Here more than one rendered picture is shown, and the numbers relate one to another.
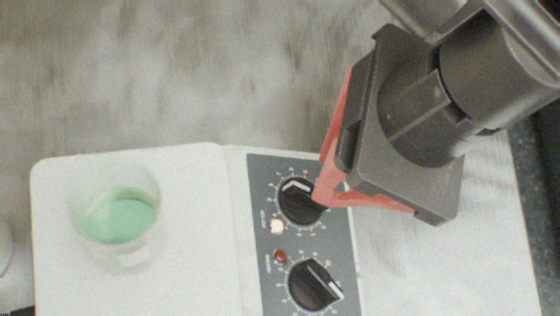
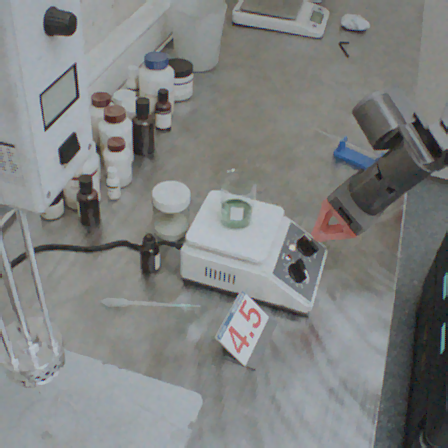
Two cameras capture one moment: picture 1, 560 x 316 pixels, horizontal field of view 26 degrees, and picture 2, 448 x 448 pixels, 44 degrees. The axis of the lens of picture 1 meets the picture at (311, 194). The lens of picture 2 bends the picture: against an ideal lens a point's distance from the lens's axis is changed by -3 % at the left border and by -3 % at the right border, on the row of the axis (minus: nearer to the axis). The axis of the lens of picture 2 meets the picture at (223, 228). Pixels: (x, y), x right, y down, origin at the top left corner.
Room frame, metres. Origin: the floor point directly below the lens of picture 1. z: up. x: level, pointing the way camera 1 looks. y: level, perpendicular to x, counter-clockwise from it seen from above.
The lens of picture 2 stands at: (-0.36, -0.14, 1.40)
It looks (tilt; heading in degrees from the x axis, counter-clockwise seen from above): 43 degrees down; 25
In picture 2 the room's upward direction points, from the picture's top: 5 degrees clockwise
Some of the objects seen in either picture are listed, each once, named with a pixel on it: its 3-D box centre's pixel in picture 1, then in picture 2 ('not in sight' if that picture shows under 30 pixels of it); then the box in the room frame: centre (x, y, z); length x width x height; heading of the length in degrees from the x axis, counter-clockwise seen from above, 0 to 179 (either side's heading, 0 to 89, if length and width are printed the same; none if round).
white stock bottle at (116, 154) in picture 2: not in sight; (117, 161); (0.27, 0.37, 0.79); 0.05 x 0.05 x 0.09
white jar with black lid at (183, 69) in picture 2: not in sight; (177, 79); (0.59, 0.45, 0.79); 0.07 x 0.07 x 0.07
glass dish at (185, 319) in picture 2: not in sight; (188, 314); (0.07, 0.11, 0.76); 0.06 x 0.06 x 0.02
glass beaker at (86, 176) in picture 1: (117, 214); (236, 200); (0.21, 0.11, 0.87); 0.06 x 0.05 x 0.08; 53
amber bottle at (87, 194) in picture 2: not in sight; (87, 199); (0.16, 0.35, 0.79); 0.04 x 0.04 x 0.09
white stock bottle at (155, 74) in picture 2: not in sight; (156, 85); (0.50, 0.44, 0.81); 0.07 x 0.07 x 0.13
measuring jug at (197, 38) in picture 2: not in sight; (198, 31); (0.76, 0.49, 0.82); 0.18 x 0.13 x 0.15; 26
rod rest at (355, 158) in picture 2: not in sight; (359, 154); (0.58, 0.02, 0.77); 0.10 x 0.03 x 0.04; 82
